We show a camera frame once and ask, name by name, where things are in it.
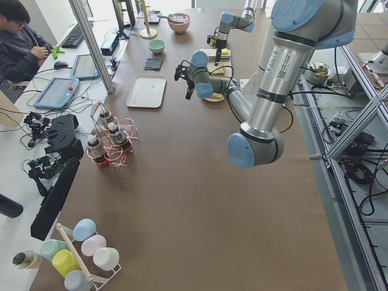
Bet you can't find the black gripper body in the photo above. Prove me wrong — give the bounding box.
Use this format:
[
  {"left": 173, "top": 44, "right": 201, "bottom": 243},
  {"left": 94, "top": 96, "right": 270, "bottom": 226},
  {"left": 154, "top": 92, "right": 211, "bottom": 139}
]
[
  {"left": 207, "top": 33, "right": 227, "bottom": 58},
  {"left": 174, "top": 60, "right": 194, "bottom": 89}
]

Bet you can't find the bread slice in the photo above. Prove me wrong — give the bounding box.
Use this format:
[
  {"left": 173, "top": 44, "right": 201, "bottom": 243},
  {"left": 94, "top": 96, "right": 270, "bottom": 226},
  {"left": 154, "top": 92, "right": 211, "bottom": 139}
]
[
  {"left": 211, "top": 93, "right": 224, "bottom": 100},
  {"left": 209, "top": 67, "right": 225, "bottom": 76}
]

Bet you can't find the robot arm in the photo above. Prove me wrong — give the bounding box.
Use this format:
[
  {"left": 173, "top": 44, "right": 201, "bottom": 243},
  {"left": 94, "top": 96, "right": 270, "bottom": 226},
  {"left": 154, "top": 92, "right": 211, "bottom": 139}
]
[
  {"left": 174, "top": 1, "right": 358, "bottom": 167},
  {"left": 207, "top": 1, "right": 258, "bottom": 68}
]

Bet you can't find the cream rabbit tray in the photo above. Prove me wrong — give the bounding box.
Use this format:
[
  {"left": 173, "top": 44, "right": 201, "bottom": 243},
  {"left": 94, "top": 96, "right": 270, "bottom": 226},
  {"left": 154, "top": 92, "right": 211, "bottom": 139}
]
[{"left": 126, "top": 75, "right": 167, "bottom": 109}]

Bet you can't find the wooden cutting board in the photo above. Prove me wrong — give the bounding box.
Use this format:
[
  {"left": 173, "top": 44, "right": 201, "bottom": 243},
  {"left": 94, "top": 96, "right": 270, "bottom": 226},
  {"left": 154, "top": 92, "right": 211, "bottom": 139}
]
[{"left": 200, "top": 48, "right": 232, "bottom": 77}]

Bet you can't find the white round plate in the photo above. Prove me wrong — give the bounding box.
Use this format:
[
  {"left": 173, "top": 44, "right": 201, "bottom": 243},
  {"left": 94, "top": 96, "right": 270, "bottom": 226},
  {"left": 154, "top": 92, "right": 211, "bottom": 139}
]
[{"left": 204, "top": 93, "right": 224, "bottom": 102}]

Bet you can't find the grey folded cloth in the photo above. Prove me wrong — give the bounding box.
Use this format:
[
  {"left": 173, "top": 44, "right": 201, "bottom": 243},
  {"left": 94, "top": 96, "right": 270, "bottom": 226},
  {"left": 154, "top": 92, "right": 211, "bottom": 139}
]
[{"left": 143, "top": 58, "right": 164, "bottom": 71}]

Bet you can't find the green bowl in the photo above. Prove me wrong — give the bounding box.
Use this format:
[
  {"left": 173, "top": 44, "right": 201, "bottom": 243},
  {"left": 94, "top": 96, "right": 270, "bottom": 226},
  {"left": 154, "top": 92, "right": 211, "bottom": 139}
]
[{"left": 148, "top": 39, "right": 166, "bottom": 54}]

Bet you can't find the pink ice bowl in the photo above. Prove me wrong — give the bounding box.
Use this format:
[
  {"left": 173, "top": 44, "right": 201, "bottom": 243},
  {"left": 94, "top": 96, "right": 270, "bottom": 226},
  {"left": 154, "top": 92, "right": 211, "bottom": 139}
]
[{"left": 167, "top": 13, "right": 191, "bottom": 33}]

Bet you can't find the wooden mug tree stand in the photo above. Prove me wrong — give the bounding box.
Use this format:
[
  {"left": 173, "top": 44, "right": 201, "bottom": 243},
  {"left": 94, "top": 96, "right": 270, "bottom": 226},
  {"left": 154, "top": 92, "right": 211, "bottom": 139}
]
[{"left": 136, "top": 0, "right": 158, "bottom": 39}]

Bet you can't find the metal ice scoop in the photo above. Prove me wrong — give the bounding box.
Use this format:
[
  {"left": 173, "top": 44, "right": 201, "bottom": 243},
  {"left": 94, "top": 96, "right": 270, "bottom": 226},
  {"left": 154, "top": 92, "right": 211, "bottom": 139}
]
[{"left": 157, "top": 14, "right": 185, "bottom": 23}]

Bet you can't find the tea bottle right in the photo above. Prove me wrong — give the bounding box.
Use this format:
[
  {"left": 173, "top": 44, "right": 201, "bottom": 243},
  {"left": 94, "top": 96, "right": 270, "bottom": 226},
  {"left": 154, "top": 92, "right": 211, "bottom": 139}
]
[{"left": 99, "top": 110, "right": 115, "bottom": 129}]

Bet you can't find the tea bottle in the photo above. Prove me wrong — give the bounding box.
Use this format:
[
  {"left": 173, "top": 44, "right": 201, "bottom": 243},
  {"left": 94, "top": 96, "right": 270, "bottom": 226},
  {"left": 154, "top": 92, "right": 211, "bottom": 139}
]
[
  {"left": 99, "top": 110, "right": 115, "bottom": 129},
  {"left": 87, "top": 135, "right": 108, "bottom": 167},
  {"left": 108, "top": 123, "right": 130, "bottom": 152}
]

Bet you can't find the tea bottle front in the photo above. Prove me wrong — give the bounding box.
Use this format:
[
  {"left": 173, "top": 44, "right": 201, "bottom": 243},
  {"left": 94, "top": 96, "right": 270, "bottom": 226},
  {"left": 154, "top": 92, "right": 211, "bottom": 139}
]
[{"left": 108, "top": 123, "right": 130, "bottom": 152}]

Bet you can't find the blue teach pendant far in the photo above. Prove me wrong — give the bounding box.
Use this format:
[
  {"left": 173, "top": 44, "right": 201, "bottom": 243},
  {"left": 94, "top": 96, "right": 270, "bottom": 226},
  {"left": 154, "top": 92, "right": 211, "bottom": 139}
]
[{"left": 70, "top": 54, "right": 99, "bottom": 80}]

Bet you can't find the blue teach pendant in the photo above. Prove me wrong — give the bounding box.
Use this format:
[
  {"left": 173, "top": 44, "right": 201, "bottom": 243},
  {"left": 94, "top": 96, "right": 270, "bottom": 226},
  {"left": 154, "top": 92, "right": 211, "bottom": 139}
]
[
  {"left": 70, "top": 54, "right": 99, "bottom": 80},
  {"left": 33, "top": 78, "right": 79, "bottom": 109}
]

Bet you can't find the black keyboard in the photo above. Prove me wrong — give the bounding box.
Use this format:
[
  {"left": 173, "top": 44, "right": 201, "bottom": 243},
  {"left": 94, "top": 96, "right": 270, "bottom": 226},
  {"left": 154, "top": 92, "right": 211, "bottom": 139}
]
[{"left": 61, "top": 24, "right": 84, "bottom": 49}]

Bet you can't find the tea bottle left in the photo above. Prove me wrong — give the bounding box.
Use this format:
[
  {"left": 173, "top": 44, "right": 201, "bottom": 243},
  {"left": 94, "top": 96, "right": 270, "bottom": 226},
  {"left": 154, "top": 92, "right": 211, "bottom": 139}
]
[{"left": 87, "top": 135, "right": 108, "bottom": 167}]

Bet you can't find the black computer mouse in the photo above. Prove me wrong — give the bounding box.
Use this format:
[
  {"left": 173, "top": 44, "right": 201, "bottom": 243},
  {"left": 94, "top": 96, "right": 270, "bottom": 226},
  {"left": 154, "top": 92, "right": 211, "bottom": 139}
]
[{"left": 53, "top": 61, "right": 69, "bottom": 70}]

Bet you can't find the blue teach pendant near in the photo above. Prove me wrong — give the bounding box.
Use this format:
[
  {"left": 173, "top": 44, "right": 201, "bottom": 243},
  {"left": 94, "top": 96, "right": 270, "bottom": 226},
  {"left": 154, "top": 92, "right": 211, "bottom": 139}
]
[{"left": 33, "top": 78, "right": 79, "bottom": 109}]

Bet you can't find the seated person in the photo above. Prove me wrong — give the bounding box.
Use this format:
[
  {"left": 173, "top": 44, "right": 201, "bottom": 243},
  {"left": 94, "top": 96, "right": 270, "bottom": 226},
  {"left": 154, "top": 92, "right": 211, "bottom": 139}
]
[{"left": 1, "top": 0, "right": 53, "bottom": 82}]

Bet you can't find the blue cup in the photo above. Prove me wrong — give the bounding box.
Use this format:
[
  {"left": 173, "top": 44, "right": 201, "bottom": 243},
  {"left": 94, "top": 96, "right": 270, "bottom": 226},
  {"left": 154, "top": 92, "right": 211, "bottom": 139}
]
[{"left": 73, "top": 218, "right": 96, "bottom": 242}]

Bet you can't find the pink cup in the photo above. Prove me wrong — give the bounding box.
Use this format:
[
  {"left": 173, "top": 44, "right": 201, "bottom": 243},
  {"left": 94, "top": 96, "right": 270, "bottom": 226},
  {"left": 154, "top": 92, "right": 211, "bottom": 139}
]
[{"left": 81, "top": 234, "right": 107, "bottom": 256}]

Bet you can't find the white cup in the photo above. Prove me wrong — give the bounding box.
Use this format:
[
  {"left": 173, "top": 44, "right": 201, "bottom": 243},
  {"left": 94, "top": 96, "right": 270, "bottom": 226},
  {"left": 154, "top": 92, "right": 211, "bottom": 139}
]
[{"left": 93, "top": 247, "right": 119, "bottom": 271}]

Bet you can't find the green cup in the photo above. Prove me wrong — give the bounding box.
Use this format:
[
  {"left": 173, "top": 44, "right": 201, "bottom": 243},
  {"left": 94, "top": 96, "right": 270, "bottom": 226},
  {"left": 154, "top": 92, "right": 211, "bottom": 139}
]
[{"left": 41, "top": 239, "right": 69, "bottom": 261}]

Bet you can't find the yellow cup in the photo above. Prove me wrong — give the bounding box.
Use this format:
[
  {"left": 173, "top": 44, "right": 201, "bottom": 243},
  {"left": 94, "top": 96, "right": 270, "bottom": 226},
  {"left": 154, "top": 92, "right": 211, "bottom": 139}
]
[{"left": 52, "top": 249, "right": 80, "bottom": 278}]

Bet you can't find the white cup rack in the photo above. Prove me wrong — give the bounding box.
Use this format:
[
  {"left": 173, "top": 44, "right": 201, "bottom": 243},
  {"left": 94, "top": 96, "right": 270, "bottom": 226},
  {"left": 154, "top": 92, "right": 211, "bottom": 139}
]
[{"left": 55, "top": 222, "right": 122, "bottom": 290}]

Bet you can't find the grey cup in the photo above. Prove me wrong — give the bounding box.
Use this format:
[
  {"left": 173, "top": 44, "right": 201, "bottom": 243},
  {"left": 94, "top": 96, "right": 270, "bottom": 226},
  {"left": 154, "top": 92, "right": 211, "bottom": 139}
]
[{"left": 64, "top": 270, "right": 92, "bottom": 291}]

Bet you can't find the paper cup with metal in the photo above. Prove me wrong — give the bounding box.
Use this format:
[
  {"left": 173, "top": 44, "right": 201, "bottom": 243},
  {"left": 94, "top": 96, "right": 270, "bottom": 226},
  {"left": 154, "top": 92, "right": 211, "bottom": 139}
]
[{"left": 12, "top": 249, "right": 41, "bottom": 269}]

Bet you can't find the copper wire bottle rack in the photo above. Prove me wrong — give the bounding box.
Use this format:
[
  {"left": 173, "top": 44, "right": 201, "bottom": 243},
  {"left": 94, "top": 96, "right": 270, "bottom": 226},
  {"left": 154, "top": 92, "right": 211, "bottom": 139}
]
[{"left": 86, "top": 101, "right": 139, "bottom": 170}]

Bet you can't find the aluminium frame post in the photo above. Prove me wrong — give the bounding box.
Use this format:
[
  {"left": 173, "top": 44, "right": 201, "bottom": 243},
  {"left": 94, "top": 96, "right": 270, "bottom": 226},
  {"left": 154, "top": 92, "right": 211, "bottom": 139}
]
[{"left": 69, "top": 0, "right": 114, "bottom": 93}]

